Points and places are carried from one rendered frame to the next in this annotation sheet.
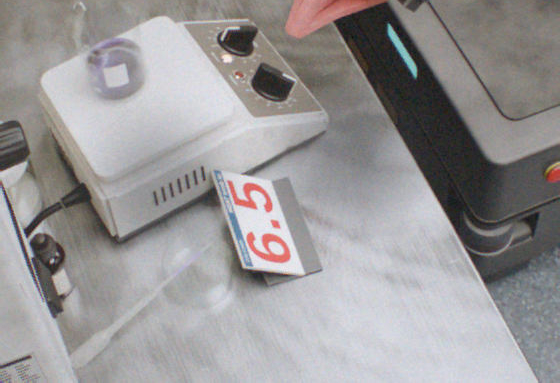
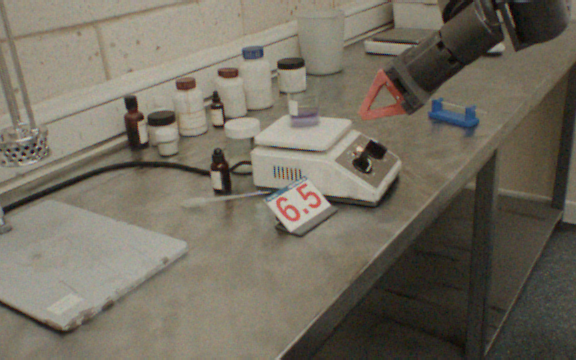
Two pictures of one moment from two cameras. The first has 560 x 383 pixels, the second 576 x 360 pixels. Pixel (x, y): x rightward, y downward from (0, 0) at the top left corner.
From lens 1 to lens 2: 72 cm
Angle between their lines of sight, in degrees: 50
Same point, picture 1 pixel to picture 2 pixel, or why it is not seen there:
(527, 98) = not seen: outside the picture
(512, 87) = not seen: outside the picture
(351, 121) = (393, 211)
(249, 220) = (293, 197)
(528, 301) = not seen: outside the picture
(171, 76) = (321, 131)
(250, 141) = (327, 172)
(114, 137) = (276, 133)
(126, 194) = (260, 156)
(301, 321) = (265, 242)
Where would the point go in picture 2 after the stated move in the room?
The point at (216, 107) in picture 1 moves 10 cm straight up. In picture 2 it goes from (318, 142) to (315, 74)
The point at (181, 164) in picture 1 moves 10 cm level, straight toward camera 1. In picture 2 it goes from (289, 158) to (237, 181)
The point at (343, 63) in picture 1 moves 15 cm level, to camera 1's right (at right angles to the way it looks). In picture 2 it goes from (423, 197) to (513, 233)
